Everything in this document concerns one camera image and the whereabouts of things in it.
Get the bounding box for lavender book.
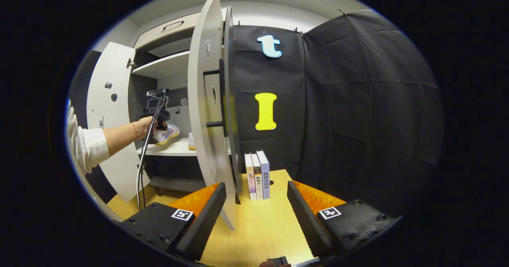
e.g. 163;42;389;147
256;150;271;199

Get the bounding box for white cabinet shelf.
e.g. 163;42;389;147
131;50;190;79
137;137;231;157

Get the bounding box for white pink book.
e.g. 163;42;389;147
244;153;258;201

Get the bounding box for black door handle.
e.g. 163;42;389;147
203;58;228;137

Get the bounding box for black backdrop cloth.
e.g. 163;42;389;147
70;9;444;220

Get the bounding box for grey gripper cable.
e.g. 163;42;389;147
136;94;167;211

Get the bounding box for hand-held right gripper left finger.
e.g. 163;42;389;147
119;182;227;261

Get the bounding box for white grey shoe cabinet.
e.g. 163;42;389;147
127;7;231;194

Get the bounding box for white cabinet door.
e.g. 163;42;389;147
188;0;243;231
86;41;151;203

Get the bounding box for beige cabinet drawer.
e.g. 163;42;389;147
133;12;201;50

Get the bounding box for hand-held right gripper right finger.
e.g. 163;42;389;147
287;180;396;259

